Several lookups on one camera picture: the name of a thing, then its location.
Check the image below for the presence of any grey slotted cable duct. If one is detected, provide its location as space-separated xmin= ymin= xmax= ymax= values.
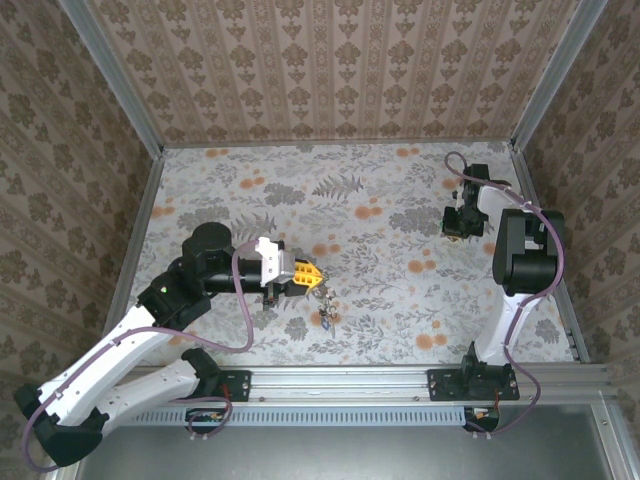
xmin=122 ymin=403 xmax=501 ymax=429

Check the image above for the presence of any silver keyring key bunch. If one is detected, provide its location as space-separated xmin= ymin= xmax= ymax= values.
xmin=314 ymin=284 xmax=340 ymax=321

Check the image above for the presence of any grey metal panel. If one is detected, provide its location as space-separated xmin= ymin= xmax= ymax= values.
xmin=59 ymin=404 xmax=640 ymax=480

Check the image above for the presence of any aluminium frame side rail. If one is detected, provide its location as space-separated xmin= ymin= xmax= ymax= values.
xmin=102 ymin=149 xmax=165 ymax=344
xmin=508 ymin=142 xmax=592 ymax=365

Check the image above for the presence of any aluminium frame corner post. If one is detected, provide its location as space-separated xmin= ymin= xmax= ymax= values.
xmin=509 ymin=0 xmax=610 ymax=151
xmin=58 ymin=0 xmax=167 ymax=157

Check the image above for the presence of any aluminium frame rear rail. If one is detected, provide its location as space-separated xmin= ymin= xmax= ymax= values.
xmin=159 ymin=136 xmax=516 ymax=150

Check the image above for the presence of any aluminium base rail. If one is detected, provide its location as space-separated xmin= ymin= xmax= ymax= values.
xmin=119 ymin=366 xmax=614 ymax=404

